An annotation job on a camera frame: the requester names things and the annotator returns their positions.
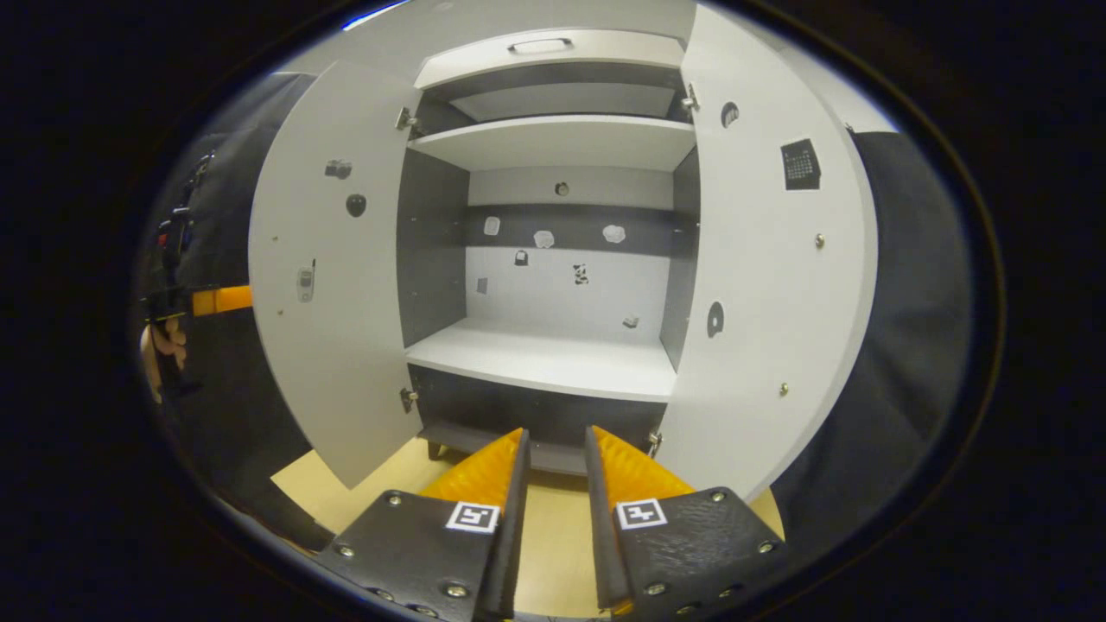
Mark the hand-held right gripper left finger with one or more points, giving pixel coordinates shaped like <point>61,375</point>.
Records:
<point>510,536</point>

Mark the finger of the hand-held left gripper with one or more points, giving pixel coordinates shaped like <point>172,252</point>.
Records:
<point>225,300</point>

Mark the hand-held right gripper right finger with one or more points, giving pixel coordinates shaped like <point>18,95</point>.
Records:
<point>600,536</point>

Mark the metal door hinge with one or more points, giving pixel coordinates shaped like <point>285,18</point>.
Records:
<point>406,119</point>
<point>654,444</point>
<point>408,399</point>
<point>689,99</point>

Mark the white cabinet shelf board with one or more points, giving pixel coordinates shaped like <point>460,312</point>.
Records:
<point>553,142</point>
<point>536,358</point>

